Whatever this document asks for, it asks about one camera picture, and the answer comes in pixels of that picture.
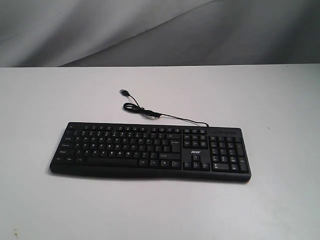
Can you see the black Acer keyboard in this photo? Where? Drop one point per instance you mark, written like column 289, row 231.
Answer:
column 136, row 151

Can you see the grey backdrop cloth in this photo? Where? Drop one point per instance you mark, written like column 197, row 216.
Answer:
column 131, row 33

